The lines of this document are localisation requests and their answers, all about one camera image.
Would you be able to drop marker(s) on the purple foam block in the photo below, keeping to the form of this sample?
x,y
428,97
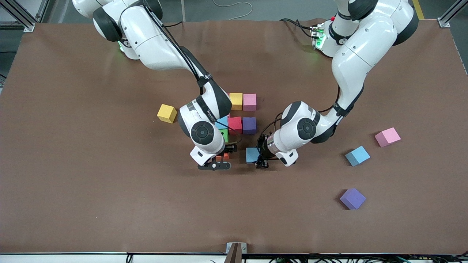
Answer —
x,y
249,125
353,198

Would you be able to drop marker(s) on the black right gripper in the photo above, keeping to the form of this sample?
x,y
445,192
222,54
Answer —
x,y
230,148

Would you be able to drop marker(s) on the light blue foam block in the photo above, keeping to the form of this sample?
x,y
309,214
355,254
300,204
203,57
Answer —
x,y
252,155

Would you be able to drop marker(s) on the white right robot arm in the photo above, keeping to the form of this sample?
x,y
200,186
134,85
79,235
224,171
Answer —
x,y
153,40

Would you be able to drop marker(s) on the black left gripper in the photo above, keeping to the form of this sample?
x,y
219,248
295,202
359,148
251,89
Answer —
x,y
262,146

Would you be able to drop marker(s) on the green foam block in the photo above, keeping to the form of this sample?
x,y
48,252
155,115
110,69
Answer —
x,y
225,135

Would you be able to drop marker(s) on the small metal bracket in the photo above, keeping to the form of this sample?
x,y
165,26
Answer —
x,y
243,247

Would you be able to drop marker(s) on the white table edge rail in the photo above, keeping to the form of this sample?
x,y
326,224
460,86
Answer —
x,y
55,259

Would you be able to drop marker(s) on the aluminium frame post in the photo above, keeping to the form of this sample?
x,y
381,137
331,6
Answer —
x,y
16,12
451,14

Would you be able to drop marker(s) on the red foam block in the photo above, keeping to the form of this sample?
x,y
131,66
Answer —
x,y
235,125

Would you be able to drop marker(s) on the yellow foam block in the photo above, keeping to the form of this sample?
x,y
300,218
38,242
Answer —
x,y
166,113
237,101

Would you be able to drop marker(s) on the brown pole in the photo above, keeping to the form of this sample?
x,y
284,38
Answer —
x,y
234,255

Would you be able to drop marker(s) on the orange foam block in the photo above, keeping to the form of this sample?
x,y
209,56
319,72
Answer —
x,y
222,157

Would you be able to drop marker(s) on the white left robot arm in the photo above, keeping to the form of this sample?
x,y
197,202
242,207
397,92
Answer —
x,y
362,47

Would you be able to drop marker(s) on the pink foam block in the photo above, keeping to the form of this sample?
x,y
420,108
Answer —
x,y
387,137
250,102

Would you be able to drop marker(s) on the brown table mat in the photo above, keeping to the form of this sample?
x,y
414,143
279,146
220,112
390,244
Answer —
x,y
109,219

